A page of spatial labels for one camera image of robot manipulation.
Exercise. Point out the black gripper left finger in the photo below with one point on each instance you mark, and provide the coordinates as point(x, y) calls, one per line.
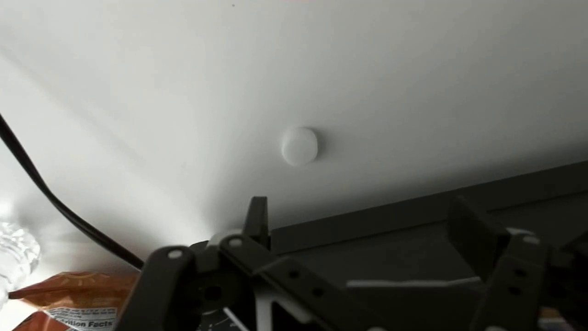
point(276, 276)

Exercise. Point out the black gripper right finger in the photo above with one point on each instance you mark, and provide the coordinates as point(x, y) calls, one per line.
point(507, 276)

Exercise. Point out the black toaster oven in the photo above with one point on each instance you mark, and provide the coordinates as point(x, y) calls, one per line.
point(415, 245)

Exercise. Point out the orange snack packet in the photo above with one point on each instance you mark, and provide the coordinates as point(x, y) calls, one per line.
point(79, 300)

